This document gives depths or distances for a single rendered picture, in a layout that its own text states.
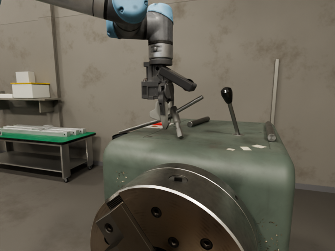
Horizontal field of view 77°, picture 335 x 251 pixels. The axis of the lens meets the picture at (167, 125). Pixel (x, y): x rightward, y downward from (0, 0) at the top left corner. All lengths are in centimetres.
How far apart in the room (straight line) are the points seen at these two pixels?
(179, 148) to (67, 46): 408
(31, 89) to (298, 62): 420
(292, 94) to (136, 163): 301
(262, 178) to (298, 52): 304
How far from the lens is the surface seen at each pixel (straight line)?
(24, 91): 449
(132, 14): 50
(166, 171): 42
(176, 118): 63
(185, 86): 61
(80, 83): 427
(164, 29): 66
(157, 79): 66
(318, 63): 349
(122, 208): 40
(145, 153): 55
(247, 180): 48
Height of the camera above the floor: 139
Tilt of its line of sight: 9 degrees down
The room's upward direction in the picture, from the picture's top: straight up
